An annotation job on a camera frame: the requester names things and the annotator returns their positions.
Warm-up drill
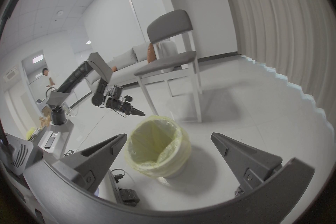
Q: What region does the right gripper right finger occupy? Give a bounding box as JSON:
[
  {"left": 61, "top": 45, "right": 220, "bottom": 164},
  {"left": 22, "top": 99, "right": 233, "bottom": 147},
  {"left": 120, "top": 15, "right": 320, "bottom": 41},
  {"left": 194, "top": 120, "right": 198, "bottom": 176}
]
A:
[{"left": 211, "top": 132, "right": 284, "bottom": 193}]

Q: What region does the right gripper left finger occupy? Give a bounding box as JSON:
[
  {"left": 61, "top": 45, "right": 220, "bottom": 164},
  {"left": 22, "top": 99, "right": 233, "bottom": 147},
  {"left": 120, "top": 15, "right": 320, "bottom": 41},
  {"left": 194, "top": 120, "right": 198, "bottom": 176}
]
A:
[{"left": 53, "top": 133, "right": 128, "bottom": 193}]

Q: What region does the yellow plastic bag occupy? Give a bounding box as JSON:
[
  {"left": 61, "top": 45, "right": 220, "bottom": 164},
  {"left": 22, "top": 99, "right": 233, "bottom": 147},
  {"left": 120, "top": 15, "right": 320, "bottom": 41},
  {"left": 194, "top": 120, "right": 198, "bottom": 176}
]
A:
[{"left": 124, "top": 115, "right": 192, "bottom": 179}]

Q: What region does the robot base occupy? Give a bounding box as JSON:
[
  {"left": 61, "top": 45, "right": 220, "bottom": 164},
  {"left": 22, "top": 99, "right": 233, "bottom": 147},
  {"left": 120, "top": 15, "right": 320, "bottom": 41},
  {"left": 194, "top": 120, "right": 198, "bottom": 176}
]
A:
[{"left": 5, "top": 118, "right": 141, "bottom": 207}]

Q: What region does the white trash bin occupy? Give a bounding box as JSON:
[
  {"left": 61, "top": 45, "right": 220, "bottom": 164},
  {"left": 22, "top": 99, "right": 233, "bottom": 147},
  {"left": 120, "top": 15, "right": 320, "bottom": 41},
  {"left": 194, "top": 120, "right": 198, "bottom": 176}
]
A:
[{"left": 156, "top": 163, "right": 190, "bottom": 187}]

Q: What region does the pale grey sofa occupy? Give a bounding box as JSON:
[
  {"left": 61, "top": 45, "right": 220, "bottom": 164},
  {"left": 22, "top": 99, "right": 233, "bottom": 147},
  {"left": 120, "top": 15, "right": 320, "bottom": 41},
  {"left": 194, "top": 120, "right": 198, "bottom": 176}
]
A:
[{"left": 88, "top": 40, "right": 190, "bottom": 87}]

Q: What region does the white chair grey seat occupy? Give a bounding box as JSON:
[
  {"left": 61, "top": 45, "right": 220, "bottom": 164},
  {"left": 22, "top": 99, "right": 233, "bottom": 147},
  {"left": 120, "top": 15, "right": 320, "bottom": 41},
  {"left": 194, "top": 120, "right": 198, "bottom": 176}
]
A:
[{"left": 134, "top": 9, "right": 203, "bottom": 124}]

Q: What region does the person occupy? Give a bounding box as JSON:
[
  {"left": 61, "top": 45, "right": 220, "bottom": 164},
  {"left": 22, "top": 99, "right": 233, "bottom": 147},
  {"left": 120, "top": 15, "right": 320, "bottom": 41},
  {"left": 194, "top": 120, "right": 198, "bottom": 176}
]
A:
[{"left": 41, "top": 67, "right": 56, "bottom": 87}]

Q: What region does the black cable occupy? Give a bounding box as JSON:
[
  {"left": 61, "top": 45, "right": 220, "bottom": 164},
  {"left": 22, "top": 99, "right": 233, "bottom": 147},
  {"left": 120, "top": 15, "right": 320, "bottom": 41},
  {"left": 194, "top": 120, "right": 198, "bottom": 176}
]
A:
[{"left": 110, "top": 168, "right": 133, "bottom": 184}]

